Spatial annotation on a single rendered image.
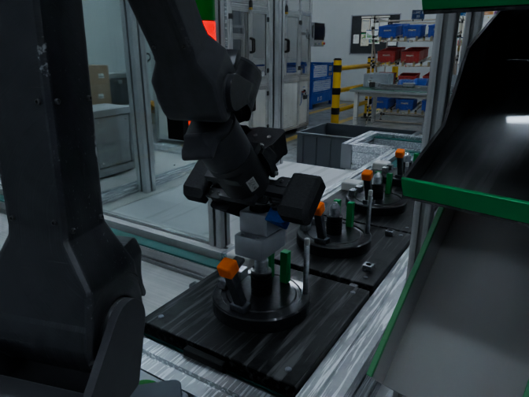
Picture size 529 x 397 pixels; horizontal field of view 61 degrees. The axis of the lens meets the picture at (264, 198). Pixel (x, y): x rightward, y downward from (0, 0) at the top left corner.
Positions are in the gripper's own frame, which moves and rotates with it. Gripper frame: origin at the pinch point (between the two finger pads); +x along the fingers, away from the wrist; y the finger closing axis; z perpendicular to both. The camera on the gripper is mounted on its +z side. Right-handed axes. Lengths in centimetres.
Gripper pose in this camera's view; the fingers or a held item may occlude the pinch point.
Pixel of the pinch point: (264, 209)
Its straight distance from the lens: 60.4
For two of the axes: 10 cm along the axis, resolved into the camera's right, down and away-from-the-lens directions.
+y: -8.5, -1.7, 5.0
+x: 3.4, 5.5, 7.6
